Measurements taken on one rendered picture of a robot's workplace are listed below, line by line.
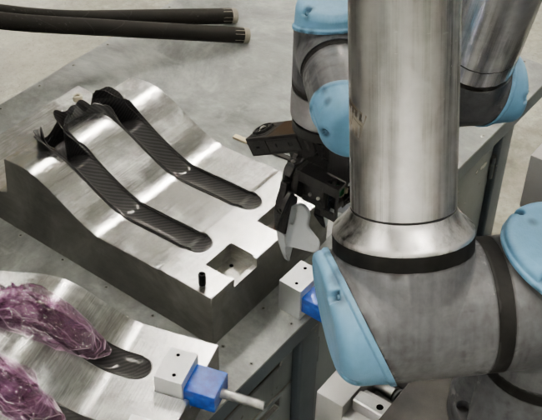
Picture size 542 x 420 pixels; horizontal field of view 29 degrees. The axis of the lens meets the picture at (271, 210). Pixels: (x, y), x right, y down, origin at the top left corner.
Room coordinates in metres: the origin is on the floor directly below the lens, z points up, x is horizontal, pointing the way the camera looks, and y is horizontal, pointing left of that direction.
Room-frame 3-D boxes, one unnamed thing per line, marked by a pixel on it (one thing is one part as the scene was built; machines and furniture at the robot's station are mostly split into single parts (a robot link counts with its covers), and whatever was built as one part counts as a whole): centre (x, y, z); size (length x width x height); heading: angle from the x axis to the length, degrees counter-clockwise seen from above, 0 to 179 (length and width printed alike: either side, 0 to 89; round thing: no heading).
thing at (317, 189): (0.97, -0.06, 1.07); 0.09 x 0.08 x 0.12; 53
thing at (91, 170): (1.15, 0.19, 0.92); 0.35 x 0.16 x 0.09; 54
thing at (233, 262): (0.98, 0.05, 0.87); 0.05 x 0.05 x 0.04; 54
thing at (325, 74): (0.88, -0.09, 1.22); 0.11 x 0.11 x 0.08; 9
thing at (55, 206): (1.17, 0.20, 0.87); 0.50 x 0.26 x 0.14; 54
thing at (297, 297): (0.96, -0.08, 0.83); 0.13 x 0.05 x 0.05; 53
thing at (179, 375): (0.79, 0.06, 0.86); 0.13 x 0.05 x 0.05; 71
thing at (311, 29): (0.97, -0.06, 1.23); 0.09 x 0.08 x 0.11; 9
